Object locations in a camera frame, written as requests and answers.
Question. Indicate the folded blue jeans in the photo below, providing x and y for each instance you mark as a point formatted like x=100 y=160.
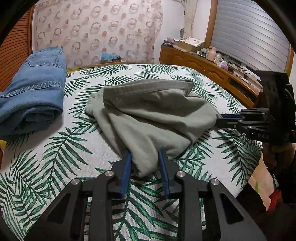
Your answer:
x=34 y=98

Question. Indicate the circle patterned sheer curtain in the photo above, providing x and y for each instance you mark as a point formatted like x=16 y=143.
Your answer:
x=85 y=30

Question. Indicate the blue item behind bed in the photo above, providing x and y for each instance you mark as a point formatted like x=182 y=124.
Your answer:
x=109 y=58

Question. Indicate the person's right hand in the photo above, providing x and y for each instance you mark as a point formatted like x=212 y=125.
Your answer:
x=279 y=159

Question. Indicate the purple container on sideboard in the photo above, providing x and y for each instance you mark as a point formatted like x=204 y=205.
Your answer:
x=223 y=65

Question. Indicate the wooden sideboard cabinet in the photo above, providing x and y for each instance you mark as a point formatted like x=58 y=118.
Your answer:
x=244 y=92

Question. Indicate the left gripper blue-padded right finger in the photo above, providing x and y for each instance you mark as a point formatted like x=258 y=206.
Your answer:
x=207 y=210

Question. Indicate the palm leaf bed sheet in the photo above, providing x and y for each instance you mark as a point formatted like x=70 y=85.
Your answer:
x=36 y=167

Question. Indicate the brown louvered wardrobe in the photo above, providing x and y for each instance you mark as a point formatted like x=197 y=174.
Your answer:
x=16 y=47

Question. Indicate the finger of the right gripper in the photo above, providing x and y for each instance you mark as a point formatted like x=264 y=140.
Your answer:
x=245 y=126
x=249 y=114

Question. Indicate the cardboard box on sideboard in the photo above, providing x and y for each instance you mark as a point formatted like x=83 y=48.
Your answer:
x=191 y=44

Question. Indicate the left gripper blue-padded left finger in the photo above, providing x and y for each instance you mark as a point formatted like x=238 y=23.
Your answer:
x=64 y=218

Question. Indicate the pink thermos jug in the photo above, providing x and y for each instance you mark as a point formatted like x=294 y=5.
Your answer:
x=211 y=54

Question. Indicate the beige tied curtain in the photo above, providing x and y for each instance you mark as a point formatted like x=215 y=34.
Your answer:
x=190 y=13

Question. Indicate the grey-green pants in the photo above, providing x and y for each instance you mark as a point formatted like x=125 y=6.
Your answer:
x=145 y=116

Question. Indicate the grey window blind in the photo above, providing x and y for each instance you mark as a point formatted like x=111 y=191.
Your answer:
x=244 y=31

